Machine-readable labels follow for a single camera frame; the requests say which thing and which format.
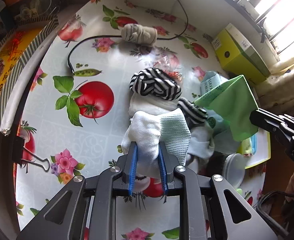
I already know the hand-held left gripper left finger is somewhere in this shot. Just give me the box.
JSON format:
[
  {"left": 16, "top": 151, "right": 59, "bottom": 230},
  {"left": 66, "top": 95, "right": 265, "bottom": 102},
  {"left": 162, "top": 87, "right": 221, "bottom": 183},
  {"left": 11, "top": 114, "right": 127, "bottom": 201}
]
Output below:
[{"left": 16, "top": 141, "right": 137, "bottom": 240}]

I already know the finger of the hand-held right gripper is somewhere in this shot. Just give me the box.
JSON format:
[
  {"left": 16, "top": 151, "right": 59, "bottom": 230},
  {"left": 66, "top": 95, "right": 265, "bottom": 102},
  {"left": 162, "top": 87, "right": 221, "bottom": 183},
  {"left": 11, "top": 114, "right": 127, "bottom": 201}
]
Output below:
[{"left": 249, "top": 108, "right": 293, "bottom": 142}]

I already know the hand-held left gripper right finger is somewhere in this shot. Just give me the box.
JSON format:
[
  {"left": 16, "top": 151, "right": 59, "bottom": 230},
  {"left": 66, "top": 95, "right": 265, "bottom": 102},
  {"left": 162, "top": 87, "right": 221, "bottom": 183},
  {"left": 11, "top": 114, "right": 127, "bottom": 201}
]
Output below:
[{"left": 158, "top": 141, "right": 278, "bottom": 240}]

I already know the shallow yellow-rimmed box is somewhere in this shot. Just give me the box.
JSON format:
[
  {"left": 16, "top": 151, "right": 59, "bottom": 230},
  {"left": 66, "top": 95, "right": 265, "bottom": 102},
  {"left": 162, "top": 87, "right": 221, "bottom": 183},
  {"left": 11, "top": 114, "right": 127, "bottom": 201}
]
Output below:
[{"left": 236, "top": 130, "right": 272, "bottom": 169}]

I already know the white and mint sock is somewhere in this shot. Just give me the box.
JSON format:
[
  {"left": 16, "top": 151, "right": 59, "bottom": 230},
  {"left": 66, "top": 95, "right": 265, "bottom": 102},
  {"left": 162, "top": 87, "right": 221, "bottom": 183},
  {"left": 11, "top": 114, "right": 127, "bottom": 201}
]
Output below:
[{"left": 121, "top": 107, "right": 191, "bottom": 179}]

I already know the green cloth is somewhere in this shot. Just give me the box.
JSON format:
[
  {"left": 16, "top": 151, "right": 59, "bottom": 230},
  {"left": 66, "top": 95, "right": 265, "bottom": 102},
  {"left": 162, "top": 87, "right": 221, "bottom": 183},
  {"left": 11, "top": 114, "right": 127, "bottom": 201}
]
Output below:
[{"left": 194, "top": 74, "right": 260, "bottom": 142}]

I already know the light blue sock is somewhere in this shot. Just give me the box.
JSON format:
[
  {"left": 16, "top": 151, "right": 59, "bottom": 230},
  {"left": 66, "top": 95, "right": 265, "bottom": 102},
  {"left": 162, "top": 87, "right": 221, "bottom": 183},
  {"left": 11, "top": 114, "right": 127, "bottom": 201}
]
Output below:
[{"left": 187, "top": 127, "right": 215, "bottom": 159}]

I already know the plain white sock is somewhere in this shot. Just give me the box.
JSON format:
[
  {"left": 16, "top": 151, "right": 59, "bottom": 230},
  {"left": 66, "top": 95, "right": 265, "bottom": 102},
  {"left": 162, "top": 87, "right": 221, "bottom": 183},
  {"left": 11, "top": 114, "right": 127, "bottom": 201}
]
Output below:
[{"left": 128, "top": 93, "right": 180, "bottom": 117}]

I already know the black and white striped sock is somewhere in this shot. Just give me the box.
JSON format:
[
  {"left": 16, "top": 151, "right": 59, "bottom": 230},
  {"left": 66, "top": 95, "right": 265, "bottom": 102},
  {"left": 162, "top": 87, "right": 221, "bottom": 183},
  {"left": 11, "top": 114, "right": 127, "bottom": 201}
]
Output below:
[
  {"left": 129, "top": 67, "right": 183, "bottom": 102},
  {"left": 177, "top": 98, "right": 209, "bottom": 126}
]

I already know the cream spotted curtain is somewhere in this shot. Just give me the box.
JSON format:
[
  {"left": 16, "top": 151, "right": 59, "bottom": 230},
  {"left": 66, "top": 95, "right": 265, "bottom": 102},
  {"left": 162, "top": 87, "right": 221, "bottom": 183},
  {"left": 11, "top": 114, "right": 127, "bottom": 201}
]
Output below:
[{"left": 254, "top": 61, "right": 294, "bottom": 112}]

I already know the clear plastic container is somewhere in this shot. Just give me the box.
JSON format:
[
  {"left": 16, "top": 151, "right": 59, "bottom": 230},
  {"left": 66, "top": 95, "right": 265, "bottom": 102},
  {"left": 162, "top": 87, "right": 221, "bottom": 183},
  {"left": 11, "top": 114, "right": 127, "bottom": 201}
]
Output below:
[{"left": 222, "top": 152, "right": 246, "bottom": 188}]

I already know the light blue plastic packet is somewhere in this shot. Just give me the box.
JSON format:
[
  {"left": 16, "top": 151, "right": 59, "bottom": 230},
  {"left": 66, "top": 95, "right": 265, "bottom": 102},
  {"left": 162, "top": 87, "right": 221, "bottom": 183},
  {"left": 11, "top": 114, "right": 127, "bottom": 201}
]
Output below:
[{"left": 199, "top": 71, "right": 230, "bottom": 97}]

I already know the fruit print tablecloth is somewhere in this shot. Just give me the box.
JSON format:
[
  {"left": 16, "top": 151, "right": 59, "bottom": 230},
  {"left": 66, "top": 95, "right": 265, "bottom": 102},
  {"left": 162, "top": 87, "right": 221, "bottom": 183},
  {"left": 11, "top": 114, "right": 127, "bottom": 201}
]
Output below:
[{"left": 15, "top": 0, "right": 267, "bottom": 240}]

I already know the yellow-green cardboard box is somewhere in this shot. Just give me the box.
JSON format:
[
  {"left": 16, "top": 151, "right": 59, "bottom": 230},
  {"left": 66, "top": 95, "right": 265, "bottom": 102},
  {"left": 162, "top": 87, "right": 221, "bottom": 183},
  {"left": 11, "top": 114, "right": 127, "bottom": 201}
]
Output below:
[{"left": 211, "top": 22, "right": 272, "bottom": 85}]

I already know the black binder clip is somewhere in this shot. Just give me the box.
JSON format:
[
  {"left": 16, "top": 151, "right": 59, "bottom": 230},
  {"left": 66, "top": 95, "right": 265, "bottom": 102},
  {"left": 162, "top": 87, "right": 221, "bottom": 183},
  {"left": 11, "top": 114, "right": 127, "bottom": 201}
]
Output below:
[{"left": 11, "top": 135, "right": 51, "bottom": 172}]

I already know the barred window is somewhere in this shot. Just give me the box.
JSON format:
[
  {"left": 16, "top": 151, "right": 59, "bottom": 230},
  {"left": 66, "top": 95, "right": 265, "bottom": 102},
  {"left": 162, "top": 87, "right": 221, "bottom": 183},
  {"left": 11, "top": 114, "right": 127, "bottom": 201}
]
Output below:
[{"left": 194, "top": 0, "right": 294, "bottom": 64}]

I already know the yellow printed board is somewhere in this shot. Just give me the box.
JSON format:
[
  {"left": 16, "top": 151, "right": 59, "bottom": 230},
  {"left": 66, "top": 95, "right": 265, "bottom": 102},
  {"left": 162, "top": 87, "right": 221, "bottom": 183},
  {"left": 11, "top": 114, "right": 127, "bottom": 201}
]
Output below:
[{"left": 0, "top": 20, "right": 60, "bottom": 127}]

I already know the black looped cable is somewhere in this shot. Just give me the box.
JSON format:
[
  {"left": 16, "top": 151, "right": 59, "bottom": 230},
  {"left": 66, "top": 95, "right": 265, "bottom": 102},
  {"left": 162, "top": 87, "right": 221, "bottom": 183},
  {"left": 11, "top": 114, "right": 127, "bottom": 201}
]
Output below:
[{"left": 256, "top": 191, "right": 294, "bottom": 237}]

